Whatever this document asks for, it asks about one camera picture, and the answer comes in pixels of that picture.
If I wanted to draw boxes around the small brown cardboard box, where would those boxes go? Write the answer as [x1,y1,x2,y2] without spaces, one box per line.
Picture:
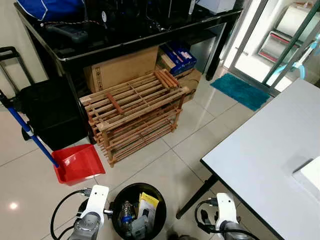
[156,61,203,104]

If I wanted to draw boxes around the white foam tray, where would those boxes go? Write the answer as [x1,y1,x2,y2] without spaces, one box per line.
[292,156,320,202]

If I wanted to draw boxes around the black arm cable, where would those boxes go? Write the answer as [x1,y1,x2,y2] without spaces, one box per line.
[50,188,94,240]
[194,198,222,235]

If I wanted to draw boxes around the glass sliding door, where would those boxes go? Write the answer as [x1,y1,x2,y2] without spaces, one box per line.
[223,0,320,97]

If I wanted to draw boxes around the large brown cardboard box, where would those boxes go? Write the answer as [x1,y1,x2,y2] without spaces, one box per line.
[83,45,160,94]

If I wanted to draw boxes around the white box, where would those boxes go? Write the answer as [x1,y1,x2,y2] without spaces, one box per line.
[197,0,236,15]

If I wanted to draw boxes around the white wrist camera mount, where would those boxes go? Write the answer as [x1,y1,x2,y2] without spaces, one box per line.
[215,193,239,226]
[84,185,110,217]

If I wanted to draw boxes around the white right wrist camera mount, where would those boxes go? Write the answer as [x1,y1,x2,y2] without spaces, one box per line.
[215,193,239,226]

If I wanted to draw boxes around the black table leg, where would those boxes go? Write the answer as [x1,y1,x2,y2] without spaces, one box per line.
[175,174,219,220]

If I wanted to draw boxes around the blue dustpan handle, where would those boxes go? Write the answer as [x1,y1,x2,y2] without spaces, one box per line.
[0,90,60,169]

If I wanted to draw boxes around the black round rubbish bin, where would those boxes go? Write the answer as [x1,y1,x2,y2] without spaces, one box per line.
[110,183,168,240]

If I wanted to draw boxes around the teal floor mat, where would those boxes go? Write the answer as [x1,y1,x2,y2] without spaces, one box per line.
[210,73,271,112]

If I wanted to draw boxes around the black desk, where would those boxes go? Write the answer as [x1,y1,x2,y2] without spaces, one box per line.
[14,0,246,91]

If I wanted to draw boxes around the clear plastic bottle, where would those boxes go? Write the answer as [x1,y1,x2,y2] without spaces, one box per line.
[119,201,136,237]

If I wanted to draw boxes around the blue printed box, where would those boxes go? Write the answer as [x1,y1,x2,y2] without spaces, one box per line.
[159,42,198,76]

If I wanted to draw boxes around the white appliance behind glass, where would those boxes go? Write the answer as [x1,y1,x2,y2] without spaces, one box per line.
[258,2,320,64]

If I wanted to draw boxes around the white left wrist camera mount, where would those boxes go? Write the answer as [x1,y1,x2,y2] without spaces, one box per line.
[84,185,110,217]

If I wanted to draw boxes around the black power strip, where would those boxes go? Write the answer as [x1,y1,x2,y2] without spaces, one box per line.
[47,23,89,44]

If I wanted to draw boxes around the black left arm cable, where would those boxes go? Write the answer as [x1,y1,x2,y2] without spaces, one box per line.
[50,188,94,240]

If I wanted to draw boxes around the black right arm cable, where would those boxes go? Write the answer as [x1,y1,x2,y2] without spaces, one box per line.
[194,198,222,235]

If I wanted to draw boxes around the yellow and white package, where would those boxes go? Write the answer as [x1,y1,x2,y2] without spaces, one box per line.
[137,192,160,222]

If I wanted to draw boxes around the black trolley bag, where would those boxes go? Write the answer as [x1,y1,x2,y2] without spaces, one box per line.
[0,46,90,151]

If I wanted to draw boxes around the blue fabric bag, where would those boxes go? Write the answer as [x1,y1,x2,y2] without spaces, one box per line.
[16,0,86,22]

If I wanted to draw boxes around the white table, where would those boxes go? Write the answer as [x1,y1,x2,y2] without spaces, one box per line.
[200,78,320,240]

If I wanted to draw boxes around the wooden shoe rack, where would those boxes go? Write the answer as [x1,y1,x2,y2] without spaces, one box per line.
[79,69,190,168]

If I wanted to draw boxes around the red dustpan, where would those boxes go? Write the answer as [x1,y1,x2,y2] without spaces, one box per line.
[51,144,107,186]

